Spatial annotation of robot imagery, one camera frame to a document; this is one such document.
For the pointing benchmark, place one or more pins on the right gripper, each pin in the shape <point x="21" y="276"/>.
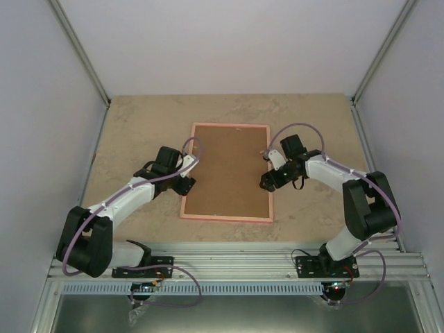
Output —
<point x="267" y="177"/>

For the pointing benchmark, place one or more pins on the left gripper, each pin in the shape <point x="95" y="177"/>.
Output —
<point x="184" y="189"/>

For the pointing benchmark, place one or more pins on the pink picture frame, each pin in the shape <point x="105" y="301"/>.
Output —
<point x="225" y="219"/>

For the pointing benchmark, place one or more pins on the brown cardboard backing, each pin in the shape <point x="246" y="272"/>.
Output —
<point x="227" y="173"/>

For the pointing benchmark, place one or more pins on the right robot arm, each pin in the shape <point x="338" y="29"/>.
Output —
<point x="368" y="204"/>

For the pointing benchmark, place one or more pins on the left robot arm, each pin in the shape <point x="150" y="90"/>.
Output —
<point x="87" y="243"/>

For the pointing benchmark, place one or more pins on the left controller board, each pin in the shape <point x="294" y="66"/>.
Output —
<point x="145" y="287"/>

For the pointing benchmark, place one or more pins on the controller board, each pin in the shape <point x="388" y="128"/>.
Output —
<point x="338" y="285"/>
<point x="145" y="287"/>

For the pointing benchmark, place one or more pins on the right controller board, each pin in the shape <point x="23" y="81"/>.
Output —
<point x="338" y="285"/>

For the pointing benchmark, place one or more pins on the clear plastic bag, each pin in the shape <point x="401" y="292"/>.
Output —
<point x="135" y="314"/>

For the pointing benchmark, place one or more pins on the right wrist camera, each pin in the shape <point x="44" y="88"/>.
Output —
<point x="276" y="159"/>

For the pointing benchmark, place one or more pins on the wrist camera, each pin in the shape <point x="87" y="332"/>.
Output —
<point x="185" y="164"/>
<point x="276" y="159"/>

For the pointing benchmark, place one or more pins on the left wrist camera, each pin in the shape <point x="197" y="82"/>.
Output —
<point x="185" y="164"/>

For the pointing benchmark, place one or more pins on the aluminium mounting rail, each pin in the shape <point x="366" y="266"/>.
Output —
<point x="271" y="261"/>

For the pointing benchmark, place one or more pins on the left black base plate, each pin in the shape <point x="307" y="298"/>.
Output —
<point x="161" y="271"/>

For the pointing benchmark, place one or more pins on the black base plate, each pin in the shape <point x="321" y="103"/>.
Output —
<point x="161" y="271"/>
<point x="317" y="267"/>

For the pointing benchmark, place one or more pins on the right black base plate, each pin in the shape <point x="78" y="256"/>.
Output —
<point x="317" y="267"/>

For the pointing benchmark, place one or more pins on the blue slotted cable duct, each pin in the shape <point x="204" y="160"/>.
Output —
<point x="186" y="288"/>

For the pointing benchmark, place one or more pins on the right aluminium corner post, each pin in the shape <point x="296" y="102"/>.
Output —
<point x="392" y="35"/>

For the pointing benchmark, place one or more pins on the aluminium corner post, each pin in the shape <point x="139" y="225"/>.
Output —
<point x="392" y="35"/>
<point x="77" y="46"/>

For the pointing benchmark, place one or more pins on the left aluminium corner post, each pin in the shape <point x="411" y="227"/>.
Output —
<point x="77" y="46"/>

